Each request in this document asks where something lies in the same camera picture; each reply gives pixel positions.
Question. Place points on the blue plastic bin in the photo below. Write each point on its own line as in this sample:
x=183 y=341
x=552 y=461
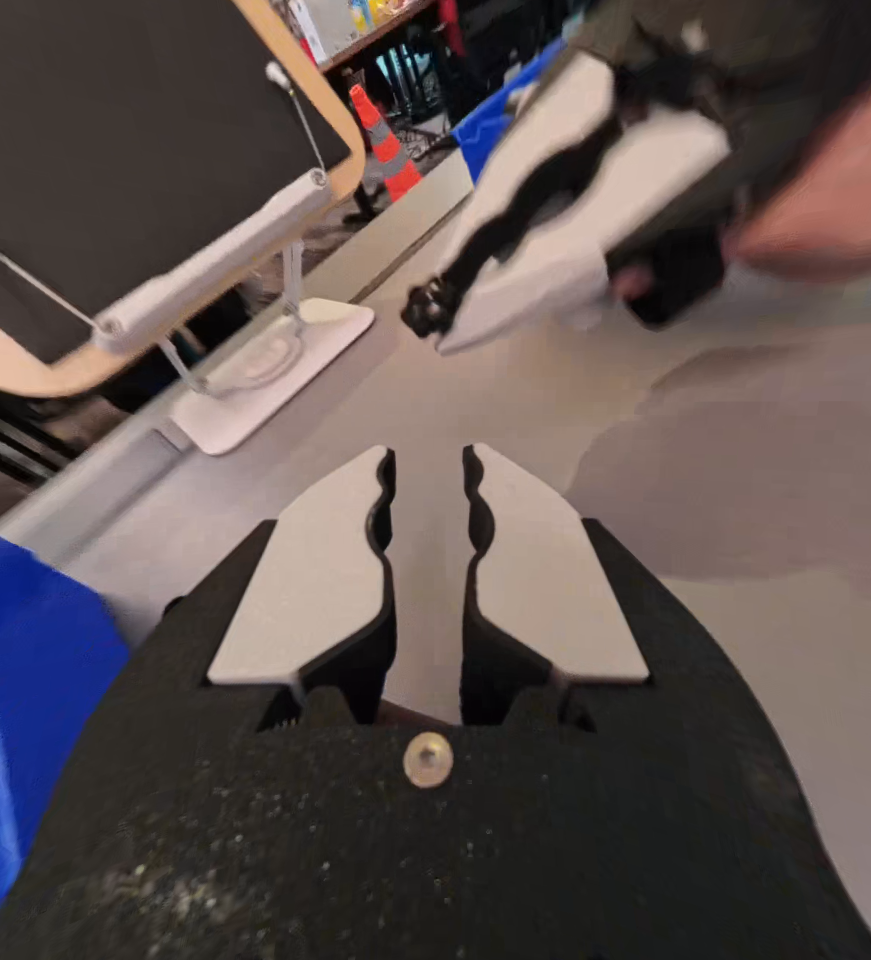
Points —
x=15 y=675
x=484 y=135

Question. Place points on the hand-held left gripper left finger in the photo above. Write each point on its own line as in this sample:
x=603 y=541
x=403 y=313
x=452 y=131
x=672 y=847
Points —
x=308 y=592

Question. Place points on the small black knobbed part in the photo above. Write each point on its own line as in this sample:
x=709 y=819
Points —
x=429 y=309

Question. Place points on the orange traffic cone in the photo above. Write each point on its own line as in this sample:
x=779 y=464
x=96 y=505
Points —
x=390 y=150

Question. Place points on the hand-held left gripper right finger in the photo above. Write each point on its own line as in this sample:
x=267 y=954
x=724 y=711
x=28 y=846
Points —
x=555 y=592

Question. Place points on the person's right hand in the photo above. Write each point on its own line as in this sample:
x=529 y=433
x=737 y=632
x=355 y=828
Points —
x=848 y=202

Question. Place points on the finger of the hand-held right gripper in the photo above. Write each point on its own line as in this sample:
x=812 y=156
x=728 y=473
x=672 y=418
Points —
x=555 y=120
x=630 y=195

